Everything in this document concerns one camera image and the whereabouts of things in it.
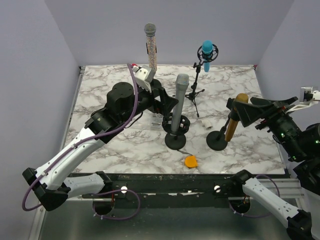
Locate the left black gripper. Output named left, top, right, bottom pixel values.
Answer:
left=120, top=81, right=178, bottom=124

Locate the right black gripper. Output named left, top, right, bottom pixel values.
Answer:
left=232, top=95, right=308, bottom=159

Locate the gold microphone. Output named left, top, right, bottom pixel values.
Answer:
left=225, top=93, right=249, bottom=143

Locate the silver microphone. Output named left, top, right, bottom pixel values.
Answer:
left=171, top=73, right=189, bottom=133

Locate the shock mount round base stand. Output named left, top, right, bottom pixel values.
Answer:
left=161, top=111, right=191, bottom=151

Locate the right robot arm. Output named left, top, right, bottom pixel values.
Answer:
left=225, top=95, right=320, bottom=240

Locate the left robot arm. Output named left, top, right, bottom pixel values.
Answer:
left=22, top=79, right=178, bottom=211

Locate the blue microphone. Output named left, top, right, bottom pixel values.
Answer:
left=202, top=40, right=213, bottom=73

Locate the glitter microphone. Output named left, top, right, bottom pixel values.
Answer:
left=144, top=22, right=158, bottom=72

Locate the clear screw organizer box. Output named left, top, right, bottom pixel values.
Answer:
left=149, top=113, right=163, bottom=131

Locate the small white adapter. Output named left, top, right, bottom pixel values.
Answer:
left=201, top=119, right=213, bottom=130

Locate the orange tape measure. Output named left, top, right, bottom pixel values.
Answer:
left=184, top=155, right=198, bottom=169

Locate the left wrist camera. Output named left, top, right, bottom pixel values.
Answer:
left=131, top=64, right=156, bottom=93

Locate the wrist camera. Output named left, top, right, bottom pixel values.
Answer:
left=287, top=86, right=320, bottom=113
left=131, top=64, right=156, bottom=93

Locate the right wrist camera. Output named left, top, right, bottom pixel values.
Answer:
left=287, top=86, right=320, bottom=113

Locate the black tripod shock mount stand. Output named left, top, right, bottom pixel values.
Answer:
left=172, top=43, right=220, bottom=118

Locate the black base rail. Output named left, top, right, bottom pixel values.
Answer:
left=102, top=173, right=245, bottom=209

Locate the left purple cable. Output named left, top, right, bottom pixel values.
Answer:
left=21, top=62, right=145, bottom=212

